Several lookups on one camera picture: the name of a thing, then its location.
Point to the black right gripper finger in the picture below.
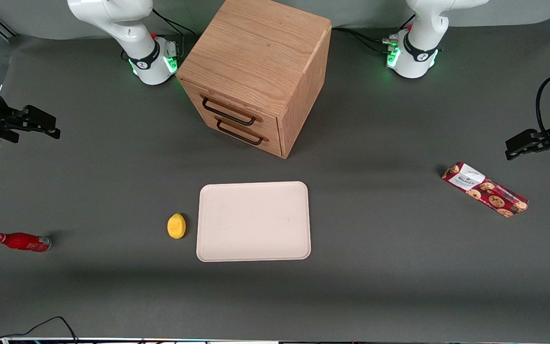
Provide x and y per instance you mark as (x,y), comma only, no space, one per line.
(10,135)
(38,122)

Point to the wooden drawer cabinet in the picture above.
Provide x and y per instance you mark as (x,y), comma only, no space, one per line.
(256,48)

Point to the dark grey table mat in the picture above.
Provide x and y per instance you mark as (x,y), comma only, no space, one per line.
(399,286)

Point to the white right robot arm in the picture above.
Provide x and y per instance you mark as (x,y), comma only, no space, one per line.
(127,24)

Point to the beige rectangular tray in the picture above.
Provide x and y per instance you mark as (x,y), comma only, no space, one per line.
(253,222)

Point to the yellow lemon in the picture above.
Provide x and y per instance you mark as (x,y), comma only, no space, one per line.
(176,226)

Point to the red bottle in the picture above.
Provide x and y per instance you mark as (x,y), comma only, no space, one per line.
(22,241)

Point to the red tartan cookie box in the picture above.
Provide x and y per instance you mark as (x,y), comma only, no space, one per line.
(485,188)

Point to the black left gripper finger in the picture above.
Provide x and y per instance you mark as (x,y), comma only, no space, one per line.
(523,142)

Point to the aluminium frame rail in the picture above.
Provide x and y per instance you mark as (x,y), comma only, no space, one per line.
(6,28)

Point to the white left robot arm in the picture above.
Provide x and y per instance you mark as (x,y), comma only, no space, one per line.
(423,28)

